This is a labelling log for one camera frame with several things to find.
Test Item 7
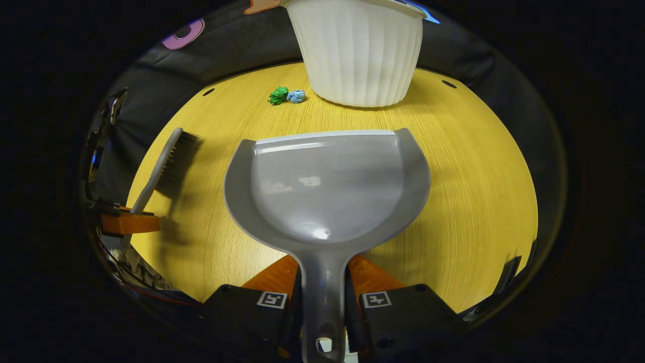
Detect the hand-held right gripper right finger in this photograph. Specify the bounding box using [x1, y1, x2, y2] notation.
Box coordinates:
[345, 255, 462, 356]

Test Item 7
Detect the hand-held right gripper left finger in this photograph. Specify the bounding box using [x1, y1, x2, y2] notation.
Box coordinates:
[202, 255, 303, 361]

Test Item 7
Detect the small grey broom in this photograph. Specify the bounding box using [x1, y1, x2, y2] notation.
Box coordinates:
[130, 127, 203, 215]

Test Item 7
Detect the grey plastic dustpan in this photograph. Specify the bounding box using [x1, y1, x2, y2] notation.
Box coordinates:
[223, 128, 432, 363]

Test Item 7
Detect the white ribbed garbage bin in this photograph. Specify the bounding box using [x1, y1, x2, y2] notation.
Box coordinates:
[280, 0, 427, 108]

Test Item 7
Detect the black desk edge clip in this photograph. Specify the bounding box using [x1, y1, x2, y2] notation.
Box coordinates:
[496, 256, 523, 298]

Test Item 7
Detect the black backdrop cloth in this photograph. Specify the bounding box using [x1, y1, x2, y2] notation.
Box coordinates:
[85, 0, 557, 212]

